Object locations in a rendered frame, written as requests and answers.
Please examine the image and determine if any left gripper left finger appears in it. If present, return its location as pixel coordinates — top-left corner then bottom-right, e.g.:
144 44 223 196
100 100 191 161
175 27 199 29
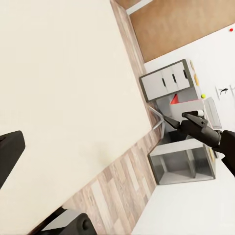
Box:
0 130 25 189

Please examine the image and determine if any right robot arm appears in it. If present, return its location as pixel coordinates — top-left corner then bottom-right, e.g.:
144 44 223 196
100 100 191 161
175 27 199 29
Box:
164 110 235 176

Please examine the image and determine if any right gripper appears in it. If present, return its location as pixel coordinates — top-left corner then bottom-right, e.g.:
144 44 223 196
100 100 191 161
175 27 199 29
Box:
164 112 213 143

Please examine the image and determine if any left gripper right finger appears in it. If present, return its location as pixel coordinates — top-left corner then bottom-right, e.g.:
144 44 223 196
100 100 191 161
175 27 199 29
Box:
218 130 235 170

